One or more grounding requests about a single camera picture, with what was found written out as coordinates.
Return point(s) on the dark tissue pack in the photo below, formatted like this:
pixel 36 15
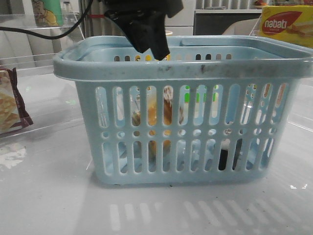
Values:
pixel 224 153

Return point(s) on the brown cracker snack bag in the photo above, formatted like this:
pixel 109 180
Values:
pixel 13 114

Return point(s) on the light blue plastic basket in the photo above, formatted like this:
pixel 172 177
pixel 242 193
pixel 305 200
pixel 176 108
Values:
pixel 229 87

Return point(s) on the yellow nabati wafer box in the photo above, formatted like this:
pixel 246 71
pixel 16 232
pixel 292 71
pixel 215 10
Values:
pixel 291 14

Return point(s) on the clear acrylic shelf left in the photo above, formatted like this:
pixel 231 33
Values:
pixel 31 48

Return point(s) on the beige paper cup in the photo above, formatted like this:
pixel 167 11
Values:
pixel 168 33

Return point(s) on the bread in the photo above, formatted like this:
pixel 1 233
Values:
pixel 167 119

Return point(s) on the green cartoon snack package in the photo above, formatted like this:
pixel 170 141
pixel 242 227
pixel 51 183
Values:
pixel 47 13

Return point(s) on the white cabinet background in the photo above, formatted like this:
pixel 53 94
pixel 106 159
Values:
pixel 183 22

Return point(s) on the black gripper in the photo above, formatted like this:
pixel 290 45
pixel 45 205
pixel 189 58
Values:
pixel 143 22

